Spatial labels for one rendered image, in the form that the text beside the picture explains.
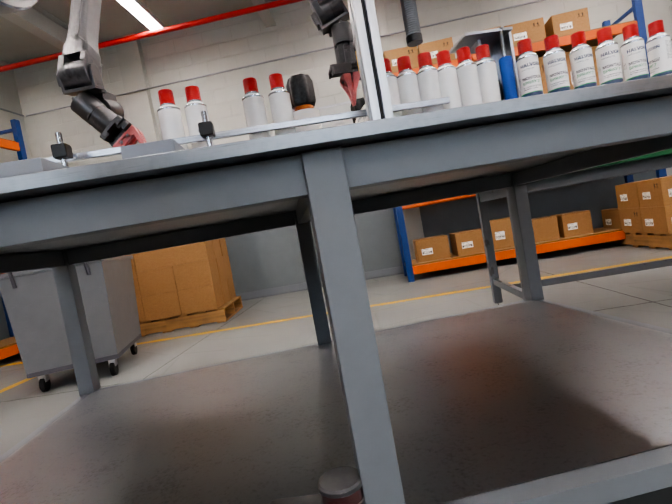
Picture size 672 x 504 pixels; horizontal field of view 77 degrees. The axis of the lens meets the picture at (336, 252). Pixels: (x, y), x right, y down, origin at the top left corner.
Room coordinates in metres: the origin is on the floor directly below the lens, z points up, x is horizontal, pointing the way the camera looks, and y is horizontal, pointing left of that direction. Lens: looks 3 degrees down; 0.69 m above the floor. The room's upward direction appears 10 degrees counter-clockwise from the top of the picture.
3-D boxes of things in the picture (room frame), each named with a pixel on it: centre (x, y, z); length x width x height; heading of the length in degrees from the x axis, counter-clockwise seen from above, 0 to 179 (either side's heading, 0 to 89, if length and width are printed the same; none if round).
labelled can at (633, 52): (1.13, -0.87, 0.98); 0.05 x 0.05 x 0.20
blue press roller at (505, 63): (1.15, -0.54, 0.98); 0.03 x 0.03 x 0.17
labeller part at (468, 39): (1.19, -0.50, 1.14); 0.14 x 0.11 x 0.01; 96
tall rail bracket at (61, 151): (0.92, 0.53, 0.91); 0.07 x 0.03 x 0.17; 6
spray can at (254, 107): (1.03, 0.13, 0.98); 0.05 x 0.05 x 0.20
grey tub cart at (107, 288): (3.03, 1.88, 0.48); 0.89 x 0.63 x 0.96; 13
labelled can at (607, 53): (1.13, -0.80, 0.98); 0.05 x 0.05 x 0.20
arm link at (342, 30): (1.12, -0.12, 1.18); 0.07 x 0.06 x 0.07; 174
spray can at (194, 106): (1.02, 0.27, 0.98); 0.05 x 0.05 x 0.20
